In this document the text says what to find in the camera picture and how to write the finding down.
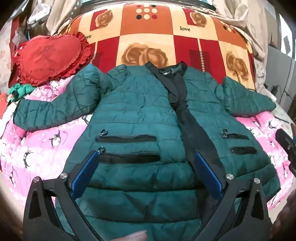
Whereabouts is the green quilted jacket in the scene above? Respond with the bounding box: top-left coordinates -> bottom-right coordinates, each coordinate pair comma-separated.
13,61 -> 283,241

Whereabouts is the pink penguin print blanket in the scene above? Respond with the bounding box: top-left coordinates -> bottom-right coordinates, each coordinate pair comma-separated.
0,76 -> 296,204

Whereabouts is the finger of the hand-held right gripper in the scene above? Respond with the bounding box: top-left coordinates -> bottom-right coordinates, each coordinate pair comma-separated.
276,128 -> 296,179

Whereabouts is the white cabinet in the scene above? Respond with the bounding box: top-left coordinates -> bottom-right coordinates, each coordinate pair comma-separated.
264,44 -> 296,107

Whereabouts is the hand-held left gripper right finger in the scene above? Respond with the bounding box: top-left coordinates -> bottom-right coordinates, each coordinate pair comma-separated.
194,151 -> 272,241

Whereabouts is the black cable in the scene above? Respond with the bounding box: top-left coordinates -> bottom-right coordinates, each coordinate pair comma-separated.
268,84 -> 289,100

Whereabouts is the person's left hand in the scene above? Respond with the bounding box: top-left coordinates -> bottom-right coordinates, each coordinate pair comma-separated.
115,230 -> 149,241

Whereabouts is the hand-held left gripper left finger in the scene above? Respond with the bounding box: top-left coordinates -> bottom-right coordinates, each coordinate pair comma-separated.
23,149 -> 105,241

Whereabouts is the red heart-shaped ruffled pillow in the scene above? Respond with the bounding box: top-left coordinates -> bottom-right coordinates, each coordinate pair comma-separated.
13,32 -> 92,87

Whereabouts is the person's right forearm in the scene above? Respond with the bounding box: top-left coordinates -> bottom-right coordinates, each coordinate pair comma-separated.
269,195 -> 296,241

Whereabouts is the green ruffled cloth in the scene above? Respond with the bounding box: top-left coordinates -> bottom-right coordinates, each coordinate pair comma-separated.
7,83 -> 40,102

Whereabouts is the beige curtain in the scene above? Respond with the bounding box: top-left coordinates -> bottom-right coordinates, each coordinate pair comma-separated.
28,0 -> 87,37

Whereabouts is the beige floral cloth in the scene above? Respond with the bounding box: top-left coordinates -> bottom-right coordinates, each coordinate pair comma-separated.
215,0 -> 281,63

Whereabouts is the orange floral checked blanket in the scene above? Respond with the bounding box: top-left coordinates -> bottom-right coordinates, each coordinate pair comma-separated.
66,3 -> 257,91

